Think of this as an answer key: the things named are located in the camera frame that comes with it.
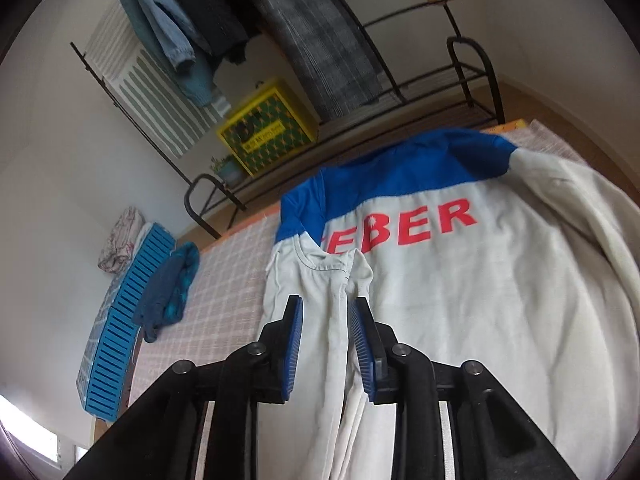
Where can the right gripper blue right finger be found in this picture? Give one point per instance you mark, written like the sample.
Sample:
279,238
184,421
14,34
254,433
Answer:
371,355

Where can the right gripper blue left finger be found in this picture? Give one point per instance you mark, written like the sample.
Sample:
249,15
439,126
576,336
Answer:
290,343

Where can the white and blue jacket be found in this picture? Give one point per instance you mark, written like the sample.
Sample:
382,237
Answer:
599,371

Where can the black metal clothes rack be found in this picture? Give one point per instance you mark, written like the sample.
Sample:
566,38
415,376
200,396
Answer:
228,25

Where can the pink plaid bed blanket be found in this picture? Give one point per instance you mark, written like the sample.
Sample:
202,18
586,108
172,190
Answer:
210,309

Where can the dark blue crumpled garment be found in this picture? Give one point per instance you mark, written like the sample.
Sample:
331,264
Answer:
164,299

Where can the small potted plant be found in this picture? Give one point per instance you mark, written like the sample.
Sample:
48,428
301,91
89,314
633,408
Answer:
228,170

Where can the floral folded cloth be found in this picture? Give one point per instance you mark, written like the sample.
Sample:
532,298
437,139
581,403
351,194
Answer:
119,246

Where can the yellow green patterned box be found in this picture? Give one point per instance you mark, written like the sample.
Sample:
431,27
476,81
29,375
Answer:
270,126

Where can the blue slatted plastic crate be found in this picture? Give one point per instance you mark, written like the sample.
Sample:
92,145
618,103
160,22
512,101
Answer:
104,366

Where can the window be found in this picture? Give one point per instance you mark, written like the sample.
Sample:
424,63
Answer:
38,442

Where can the blue denim hanging jacket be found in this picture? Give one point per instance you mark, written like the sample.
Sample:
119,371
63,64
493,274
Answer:
170,36

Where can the green white striped cloth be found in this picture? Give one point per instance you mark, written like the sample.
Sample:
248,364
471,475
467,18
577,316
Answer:
176,110

